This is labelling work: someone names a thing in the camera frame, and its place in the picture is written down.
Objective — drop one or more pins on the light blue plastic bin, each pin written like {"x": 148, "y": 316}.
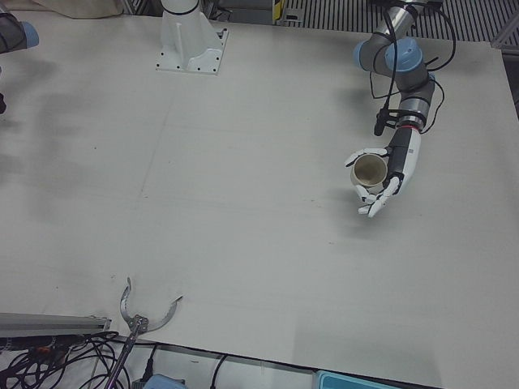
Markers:
{"x": 365, "y": 383}

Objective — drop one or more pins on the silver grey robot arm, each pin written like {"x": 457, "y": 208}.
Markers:
{"x": 405, "y": 56}
{"x": 16, "y": 34}

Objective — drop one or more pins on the beige cloth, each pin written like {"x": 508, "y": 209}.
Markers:
{"x": 81, "y": 8}

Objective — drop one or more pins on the yellow black striped post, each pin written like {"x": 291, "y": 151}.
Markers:
{"x": 277, "y": 10}

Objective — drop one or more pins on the smooth white paper cup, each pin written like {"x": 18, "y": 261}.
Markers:
{"x": 367, "y": 170}

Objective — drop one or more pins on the black power strip bar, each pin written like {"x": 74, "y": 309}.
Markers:
{"x": 40, "y": 345}

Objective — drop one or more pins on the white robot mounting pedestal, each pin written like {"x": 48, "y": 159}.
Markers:
{"x": 182, "y": 44}

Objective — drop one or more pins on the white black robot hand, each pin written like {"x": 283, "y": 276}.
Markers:
{"x": 405, "y": 158}

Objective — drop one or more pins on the grey robot teach pendant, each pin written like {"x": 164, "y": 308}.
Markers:
{"x": 166, "y": 383}

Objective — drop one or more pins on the aluminium frame corner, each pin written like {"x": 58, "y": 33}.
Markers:
{"x": 507, "y": 34}

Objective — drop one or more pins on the aluminium profile rail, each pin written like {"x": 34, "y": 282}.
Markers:
{"x": 48, "y": 322}

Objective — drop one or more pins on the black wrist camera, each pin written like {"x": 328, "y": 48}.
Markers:
{"x": 379, "y": 123}

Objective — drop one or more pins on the metal reacher grabber tool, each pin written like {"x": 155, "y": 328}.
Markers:
{"x": 138, "y": 322}

